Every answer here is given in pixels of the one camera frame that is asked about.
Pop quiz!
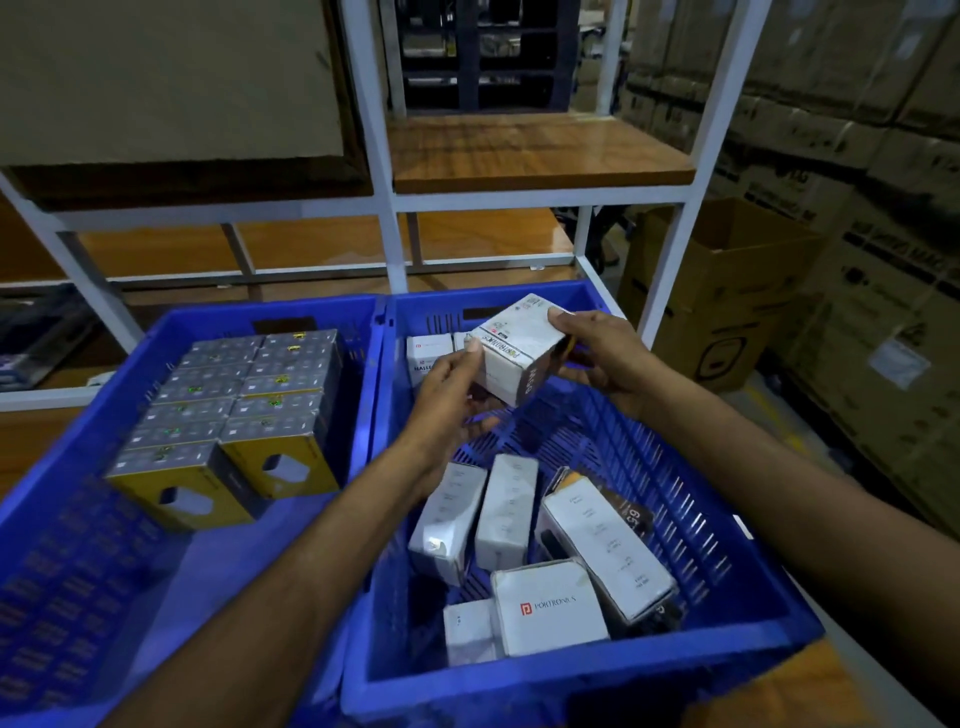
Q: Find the person's left hand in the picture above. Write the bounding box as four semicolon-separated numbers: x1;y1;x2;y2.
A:
397;337;504;500

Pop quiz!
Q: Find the person's right hand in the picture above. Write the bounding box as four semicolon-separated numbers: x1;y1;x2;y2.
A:
547;307;669;421

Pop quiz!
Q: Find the white charger box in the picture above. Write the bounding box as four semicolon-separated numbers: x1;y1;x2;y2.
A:
408;461;489;588

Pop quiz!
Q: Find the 65W orange charger box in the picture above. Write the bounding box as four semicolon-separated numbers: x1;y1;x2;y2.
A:
464;293;575;409

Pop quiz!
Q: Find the blue plastic crate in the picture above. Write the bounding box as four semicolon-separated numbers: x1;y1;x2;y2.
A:
0;294;388;728
341;281;826;725

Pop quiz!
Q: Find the small white box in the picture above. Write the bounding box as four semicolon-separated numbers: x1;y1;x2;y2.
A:
443;598;502;667

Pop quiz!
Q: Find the group of yellow charger boxes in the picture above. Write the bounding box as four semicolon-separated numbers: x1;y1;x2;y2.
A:
104;328;346;534

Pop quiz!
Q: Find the person's right forearm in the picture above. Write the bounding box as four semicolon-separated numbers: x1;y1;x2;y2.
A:
637;374;960;706

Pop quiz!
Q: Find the person's left forearm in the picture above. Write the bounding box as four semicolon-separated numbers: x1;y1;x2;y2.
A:
101;442;444;728

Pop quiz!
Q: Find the dark metal storage rack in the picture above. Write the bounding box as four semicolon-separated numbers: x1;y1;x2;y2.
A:
397;0;583;114

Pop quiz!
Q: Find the open brown cardboard box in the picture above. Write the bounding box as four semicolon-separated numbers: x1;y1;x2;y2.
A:
618;197;826;393

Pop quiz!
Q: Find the white metal shelving rack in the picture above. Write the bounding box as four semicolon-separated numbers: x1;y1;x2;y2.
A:
0;0;946;728

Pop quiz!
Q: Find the blue white packet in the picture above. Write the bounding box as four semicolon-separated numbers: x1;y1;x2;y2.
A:
0;292;95;391

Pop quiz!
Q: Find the flat brown cardboard box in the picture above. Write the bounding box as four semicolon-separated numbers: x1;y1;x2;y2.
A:
0;0;346;166

